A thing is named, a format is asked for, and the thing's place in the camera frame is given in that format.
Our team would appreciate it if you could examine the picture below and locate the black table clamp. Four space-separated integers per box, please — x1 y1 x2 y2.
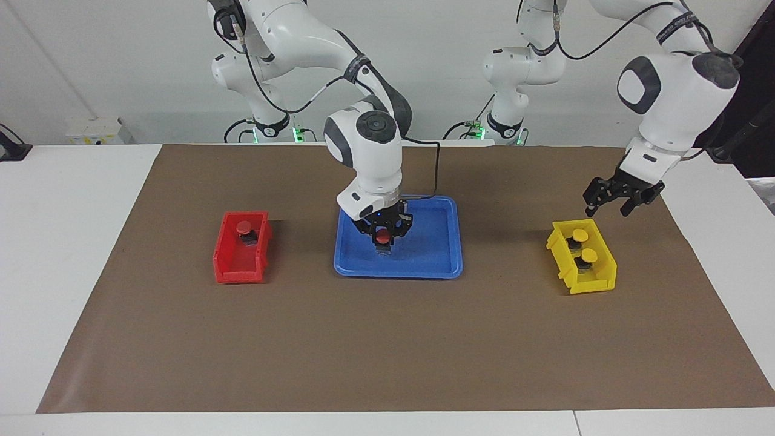
0 124 33 162

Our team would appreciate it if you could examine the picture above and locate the blue plastic tray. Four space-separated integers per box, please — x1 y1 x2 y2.
333 193 464 279

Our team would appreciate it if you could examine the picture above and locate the red plastic bin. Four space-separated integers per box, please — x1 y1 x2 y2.
213 211 274 285

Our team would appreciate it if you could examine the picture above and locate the black stand equipment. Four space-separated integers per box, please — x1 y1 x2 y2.
696 18 775 179

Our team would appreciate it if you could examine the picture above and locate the brown paper mat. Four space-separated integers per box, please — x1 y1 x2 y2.
36 144 775 414

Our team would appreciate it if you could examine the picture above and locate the yellow plastic bin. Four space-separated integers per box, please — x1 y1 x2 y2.
546 219 618 296

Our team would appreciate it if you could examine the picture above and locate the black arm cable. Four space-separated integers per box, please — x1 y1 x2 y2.
229 11 443 200
516 0 730 62

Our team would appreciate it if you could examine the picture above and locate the white wall box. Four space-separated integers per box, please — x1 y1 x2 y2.
65 117 124 145

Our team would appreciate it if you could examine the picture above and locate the black base cable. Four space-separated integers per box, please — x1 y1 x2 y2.
444 94 496 141
223 117 256 144

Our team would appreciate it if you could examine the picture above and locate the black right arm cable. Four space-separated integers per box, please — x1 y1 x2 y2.
229 11 443 200

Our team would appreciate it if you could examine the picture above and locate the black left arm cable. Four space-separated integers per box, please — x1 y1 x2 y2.
516 0 730 62

